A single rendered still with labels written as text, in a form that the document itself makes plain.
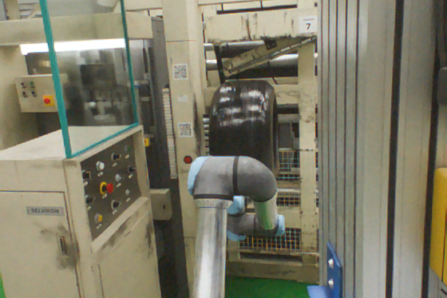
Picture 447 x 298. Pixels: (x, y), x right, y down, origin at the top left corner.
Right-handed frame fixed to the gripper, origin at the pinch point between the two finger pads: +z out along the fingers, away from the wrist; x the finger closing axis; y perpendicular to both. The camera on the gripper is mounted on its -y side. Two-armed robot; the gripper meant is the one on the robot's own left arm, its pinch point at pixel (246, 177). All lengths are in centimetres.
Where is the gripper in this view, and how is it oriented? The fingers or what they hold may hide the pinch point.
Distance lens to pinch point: 170.1
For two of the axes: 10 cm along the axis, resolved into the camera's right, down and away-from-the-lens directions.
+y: -0.6, -9.8, -2.0
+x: -9.8, 0.2, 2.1
